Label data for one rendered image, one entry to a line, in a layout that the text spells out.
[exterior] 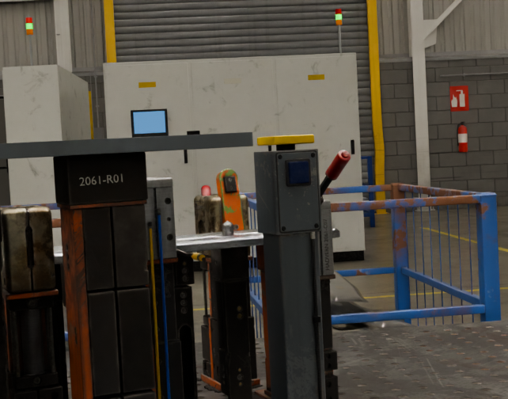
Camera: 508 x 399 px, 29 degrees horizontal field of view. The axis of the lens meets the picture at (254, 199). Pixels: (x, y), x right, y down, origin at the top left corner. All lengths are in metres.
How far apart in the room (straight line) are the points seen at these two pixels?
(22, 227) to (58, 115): 7.98
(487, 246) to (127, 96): 6.26
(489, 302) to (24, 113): 6.52
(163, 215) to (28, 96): 8.00
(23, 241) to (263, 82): 8.13
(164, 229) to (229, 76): 8.02
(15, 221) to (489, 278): 2.37
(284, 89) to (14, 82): 2.50
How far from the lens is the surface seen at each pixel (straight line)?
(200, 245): 1.57
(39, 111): 9.37
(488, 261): 3.50
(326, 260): 1.53
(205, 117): 9.37
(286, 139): 1.32
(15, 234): 1.38
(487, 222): 3.49
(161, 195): 1.42
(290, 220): 1.32
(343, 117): 9.56
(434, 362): 2.03
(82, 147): 1.19
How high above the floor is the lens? 1.15
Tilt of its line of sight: 3 degrees down
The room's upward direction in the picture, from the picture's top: 3 degrees counter-clockwise
